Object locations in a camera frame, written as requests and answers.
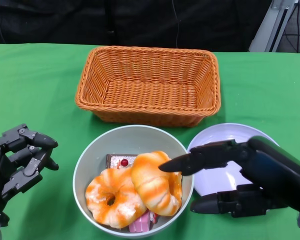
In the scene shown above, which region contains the black backdrop curtain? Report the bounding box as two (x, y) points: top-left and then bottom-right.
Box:
(0, 0), (275, 48)

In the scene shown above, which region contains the looped black cable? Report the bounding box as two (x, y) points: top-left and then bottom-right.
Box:
(282, 0), (300, 54)

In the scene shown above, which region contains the orange ring doughnut bread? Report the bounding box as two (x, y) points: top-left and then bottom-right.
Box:
(85, 167), (147, 229)

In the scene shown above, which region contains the orange wicker basket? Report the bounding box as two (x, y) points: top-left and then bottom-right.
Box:
(74, 45), (221, 128)

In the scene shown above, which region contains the twisted orange bread bun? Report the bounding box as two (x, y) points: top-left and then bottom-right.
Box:
(131, 150), (183, 217)

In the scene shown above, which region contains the grey aluminium frame post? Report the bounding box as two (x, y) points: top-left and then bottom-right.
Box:
(248, 0), (300, 53)

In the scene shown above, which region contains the magenta pink cake with cherry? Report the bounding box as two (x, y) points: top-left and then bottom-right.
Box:
(128, 209), (160, 233)

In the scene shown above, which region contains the chocolate cake with cherry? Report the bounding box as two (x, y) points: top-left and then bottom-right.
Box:
(105, 153), (138, 169)

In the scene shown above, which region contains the pale green bowl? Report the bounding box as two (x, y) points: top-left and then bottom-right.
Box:
(72, 124), (195, 238)

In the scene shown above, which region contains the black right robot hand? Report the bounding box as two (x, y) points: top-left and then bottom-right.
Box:
(158, 136), (300, 218)

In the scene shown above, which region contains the lavender plate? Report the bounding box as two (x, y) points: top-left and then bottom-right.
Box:
(186, 122), (281, 198)

